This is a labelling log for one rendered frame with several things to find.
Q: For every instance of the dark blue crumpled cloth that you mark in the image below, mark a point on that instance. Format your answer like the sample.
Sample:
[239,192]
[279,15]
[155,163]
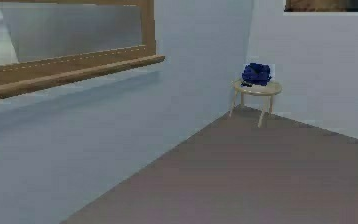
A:
[256,74]

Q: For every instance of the brown framed wall picture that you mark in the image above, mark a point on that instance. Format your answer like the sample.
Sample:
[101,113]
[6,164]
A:
[323,5]

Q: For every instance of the wooden framed window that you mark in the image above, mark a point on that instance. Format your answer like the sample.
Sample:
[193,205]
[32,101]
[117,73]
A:
[70,70]

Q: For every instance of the round beige stool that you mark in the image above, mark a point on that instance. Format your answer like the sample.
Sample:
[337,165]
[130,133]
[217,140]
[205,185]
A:
[258,89]

